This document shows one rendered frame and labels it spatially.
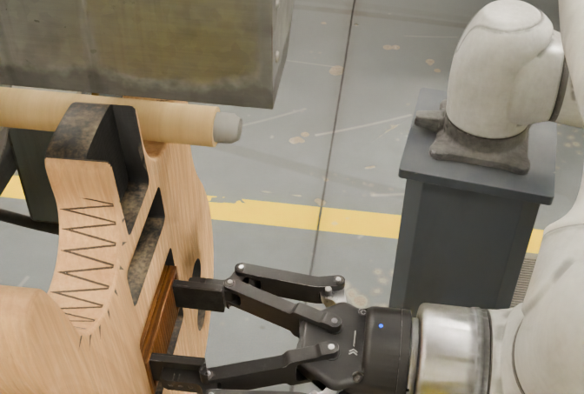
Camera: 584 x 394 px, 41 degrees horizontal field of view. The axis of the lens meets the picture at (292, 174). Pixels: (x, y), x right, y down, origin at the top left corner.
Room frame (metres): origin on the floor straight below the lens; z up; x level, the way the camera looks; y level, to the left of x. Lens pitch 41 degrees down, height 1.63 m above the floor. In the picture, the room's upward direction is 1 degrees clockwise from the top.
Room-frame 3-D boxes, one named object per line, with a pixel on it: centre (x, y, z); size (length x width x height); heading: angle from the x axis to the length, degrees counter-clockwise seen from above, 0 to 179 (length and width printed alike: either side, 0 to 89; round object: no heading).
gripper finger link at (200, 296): (0.46, 0.09, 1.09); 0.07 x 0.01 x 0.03; 82
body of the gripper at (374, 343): (0.40, -0.05, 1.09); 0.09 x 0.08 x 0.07; 83
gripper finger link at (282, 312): (0.44, 0.01, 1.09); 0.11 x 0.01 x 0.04; 62
